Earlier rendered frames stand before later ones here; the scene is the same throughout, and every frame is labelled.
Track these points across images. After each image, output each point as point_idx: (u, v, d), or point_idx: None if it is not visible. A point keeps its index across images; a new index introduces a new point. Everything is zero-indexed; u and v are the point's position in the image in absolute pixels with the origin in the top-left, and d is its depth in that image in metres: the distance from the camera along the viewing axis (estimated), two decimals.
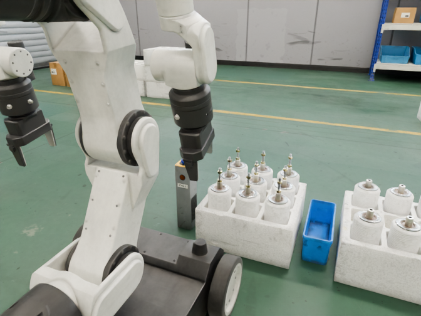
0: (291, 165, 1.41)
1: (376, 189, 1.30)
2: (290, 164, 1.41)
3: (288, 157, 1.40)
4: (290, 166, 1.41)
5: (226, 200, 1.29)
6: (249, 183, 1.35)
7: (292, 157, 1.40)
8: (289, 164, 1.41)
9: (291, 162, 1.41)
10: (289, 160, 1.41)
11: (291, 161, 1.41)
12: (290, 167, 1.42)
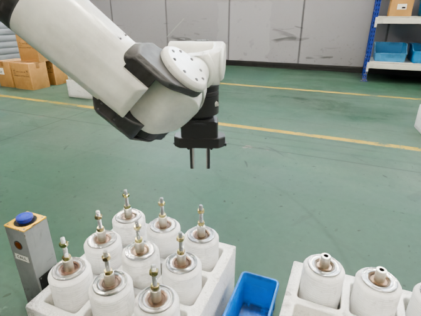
0: (203, 222, 0.86)
1: (337, 272, 0.75)
2: (201, 221, 0.86)
3: (197, 210, 0.85)
4: (201, 224, 0.86)
5: (77, 293, 0.74)
6: (126, 257, 0.80)
7: (203, 210, 0.85)
8: (199, 221, 0.86)
9: (202, 218, 0.86)
10: (199, 215, 0.86)
11: (202, 216, 0.86)
12: None
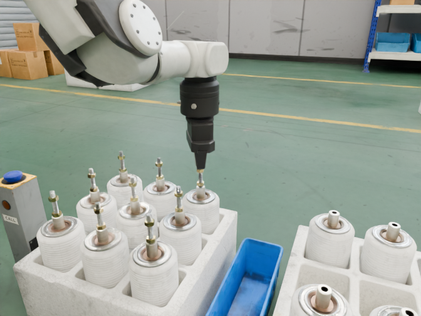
0: (199, 184, 0.81)
1: (346, 229, 0.70)
2: (198, 181, 0.81)
3: None
4: (197, 184, 0.82)
5: (67, 251, 0.69)
6: (121, 216, 0.75)
7: (198, 169, 0.80)
8: (198, 180, 0.82)
9: (198, 177, 0.81)
10: (199, 174, 0.81)
11: (200, 176, 0.81)
12: (200, 186, 0.82)
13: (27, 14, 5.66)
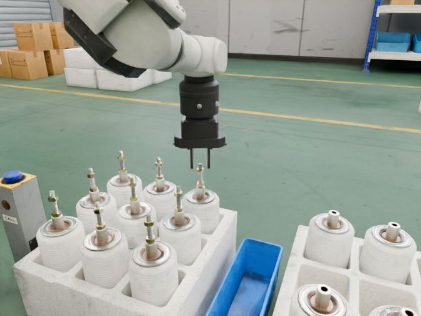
0: None
1: (346, 229, 0.70)
2: (201, 180, 0.82)
3: (202, 170, 0.80)
4: (203, 182, 0.82)
5: (67, 251, 0.69)
6: (120, 216, 0.75)
7: None
8: (202, 181, 0.81)
9: (201, 176, 0.82)
10: (202, 175, 0.81)
11: (200, 175, 0.81)
12: None
13: (27, 14, 5.66)
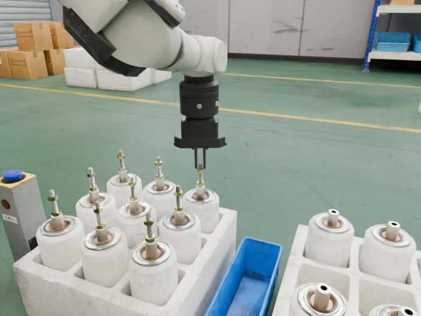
0: (197, 183, 0.81)
1: (346, 229, 0.70)
2: (198, 180, 0.82)
3: (202, 168, 0.81)
4: (197, 182, 0.82)
5: (67, 250, 0.69)
6: (120, 215, 0.75)
7: (197, 168, 0.80)
8: (200, 180, 0.82)
9: (198, 177, 0.81)
10: (200, 174, 0.81)
11: (198, 175, 0.81)
12: (198, 186, 0.82)
13: (27, 14, 5.66)
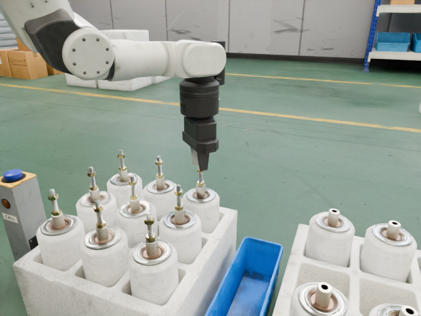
0: (203, 183, 0.81)
1: (346, 228, 0.70)
2: (200, 181, 0.81)
3: (197, 168, 0.80)
4: (200, 184, 0.81)
5: (67, 249, 0.69)
6: (120, 215, 0.75)
7: None
8: (198, 180, 0.81)
9: (201, 177, 0.81)
10: (198, 175, 0.81)
11: (202, 175, 0.81)
12: None
13: None
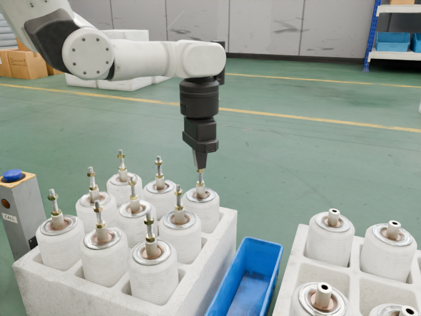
0: None
1: (346, 228, 0.70)
2: (202, 180, 0.82)
3: (200, 170, 0.80)
4: (203, 182, 0.82)
5: (67, 249, 0.69)
6: (120, 215, 0.75)
7: None
8: (202, 181, 0.81)
9: (201, 176, 0.82)
10: (201, 175, 0.81)
11: (200, 174, 0.81)
12: None
13: None
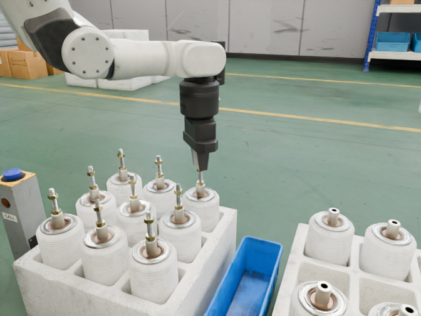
0: (199, 183, 0.81)
1: (346, 227, 0.70)
2: (198, 180, 0.81)
3: None
4: (197, 183, 0.82)
5: (67, 249, 0.69)
6: (120, 214, 0.75)
7: None
8: (198, 180, 0.82)
9: (199, 177, 0.81)
10: (198, 173, 0.81)
11: (200, 175, 0.81)
12: None
13: None
